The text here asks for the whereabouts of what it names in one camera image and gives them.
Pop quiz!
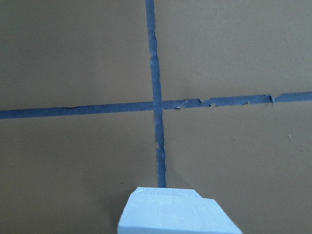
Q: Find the light blue foam block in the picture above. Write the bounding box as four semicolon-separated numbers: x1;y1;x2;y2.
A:
133;187;202;198
117;193;241;234

